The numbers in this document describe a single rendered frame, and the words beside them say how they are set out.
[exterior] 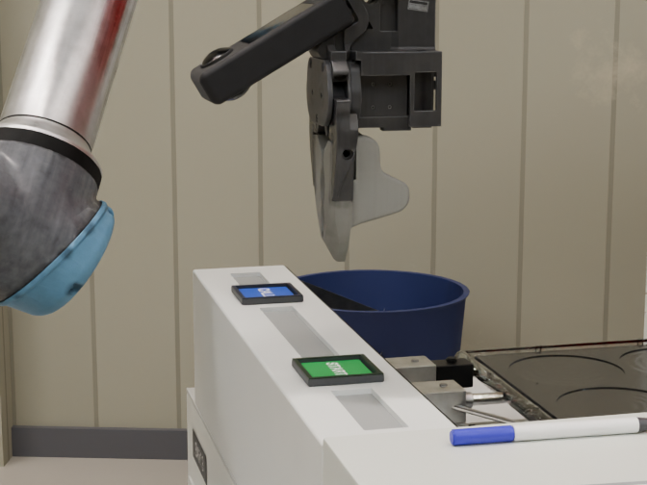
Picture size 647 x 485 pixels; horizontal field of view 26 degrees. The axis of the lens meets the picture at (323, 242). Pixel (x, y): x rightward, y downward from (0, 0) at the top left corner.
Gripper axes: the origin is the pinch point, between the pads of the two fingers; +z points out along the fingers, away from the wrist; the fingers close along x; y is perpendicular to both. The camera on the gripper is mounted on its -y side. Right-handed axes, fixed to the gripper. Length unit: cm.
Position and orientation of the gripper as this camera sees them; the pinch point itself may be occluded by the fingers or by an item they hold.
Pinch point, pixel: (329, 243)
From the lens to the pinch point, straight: 100.5
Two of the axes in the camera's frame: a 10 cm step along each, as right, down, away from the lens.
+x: -2.2, -1.8, 9.6
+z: 0.0, 9.8, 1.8
